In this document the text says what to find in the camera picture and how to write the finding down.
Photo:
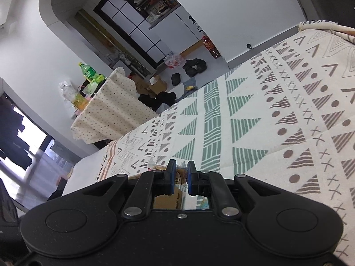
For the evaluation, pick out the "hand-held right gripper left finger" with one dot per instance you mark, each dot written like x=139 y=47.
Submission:
x=171 y=177

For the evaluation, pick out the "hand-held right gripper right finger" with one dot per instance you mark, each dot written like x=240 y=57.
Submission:
x=192 y=177

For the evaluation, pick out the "orange cracker packet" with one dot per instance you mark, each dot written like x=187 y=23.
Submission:
x=180 y=178

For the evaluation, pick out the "brown cardboard box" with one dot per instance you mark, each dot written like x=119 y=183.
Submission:
x=166 y=200

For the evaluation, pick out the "black cloth bundle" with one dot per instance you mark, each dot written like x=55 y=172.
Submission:
x=158 y=99

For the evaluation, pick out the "white bed sheet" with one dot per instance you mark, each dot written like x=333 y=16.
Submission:
x=86 y=171

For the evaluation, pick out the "dark hanging clothes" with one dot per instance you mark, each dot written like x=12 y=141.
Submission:
x=14 y=135

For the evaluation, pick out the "brown floor carton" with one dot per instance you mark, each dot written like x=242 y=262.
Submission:
x=151 y=84

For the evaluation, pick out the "black slipper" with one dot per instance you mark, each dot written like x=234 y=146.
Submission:
x=191 y=72
x=176 y=79
x=190 y=62
x=199 y=66

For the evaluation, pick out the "pink pack of water bottles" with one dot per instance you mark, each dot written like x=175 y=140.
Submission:
x=172 y=61

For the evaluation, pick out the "pale green tissue pack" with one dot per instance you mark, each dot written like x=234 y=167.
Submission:
x=91 y=87

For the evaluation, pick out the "clear cooking oil bottle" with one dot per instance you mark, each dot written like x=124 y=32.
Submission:
x=76 y=99

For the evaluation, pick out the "green soda bottle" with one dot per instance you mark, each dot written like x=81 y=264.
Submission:
x=88 y=72

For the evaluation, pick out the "white kitchen cabinet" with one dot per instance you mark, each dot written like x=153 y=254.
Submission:
x=180 y=25

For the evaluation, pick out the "black-framed glass door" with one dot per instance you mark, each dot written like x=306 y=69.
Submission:
x=133 y=25

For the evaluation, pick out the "group of kitchen bottles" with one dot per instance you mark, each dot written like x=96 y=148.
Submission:
x=155 y=4

